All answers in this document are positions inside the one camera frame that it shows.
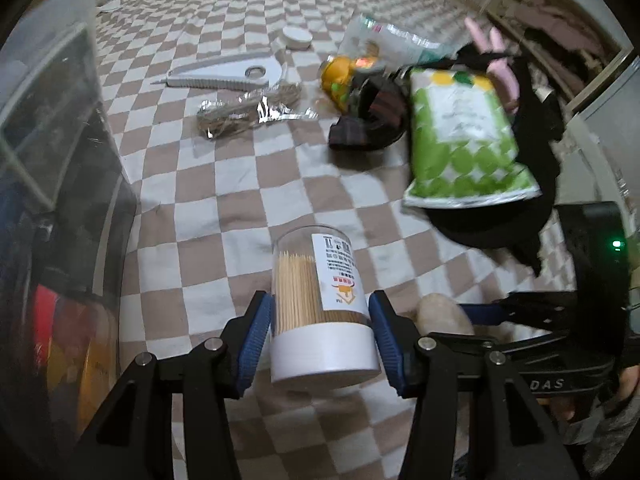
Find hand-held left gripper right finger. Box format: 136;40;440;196
367;290;583;480

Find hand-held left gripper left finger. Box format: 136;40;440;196
75;290;275;480

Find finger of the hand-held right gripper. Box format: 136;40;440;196
435;331;618;367
459;291;583;332

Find beige rounded object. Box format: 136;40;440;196
416;294;474;337

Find clear toothpick jar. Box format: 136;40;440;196
269;224;383;386

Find clear plastic storage container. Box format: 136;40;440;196
0;0;143;466

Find white triangular plastic tool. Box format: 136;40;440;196
152;52;289;89

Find person's right hand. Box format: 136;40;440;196
612;360;640;407

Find black hat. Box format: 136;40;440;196
425;45;562;277

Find checkered bed sheet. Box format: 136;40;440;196
95;0;581;480

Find green dotted snack bag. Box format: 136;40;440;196
402;67;542;209

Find black plaid band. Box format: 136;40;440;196
327;75;409;154

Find pile of clothes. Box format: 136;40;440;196
500;0;617;81

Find foil packet of twigs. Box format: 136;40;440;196
194;85;319;139

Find orange yellow snack packet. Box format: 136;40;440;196
320;55;367;112

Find clear green-edged packet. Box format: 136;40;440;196
340;12;457;69

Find white round lid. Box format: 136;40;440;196
281;26;314;52

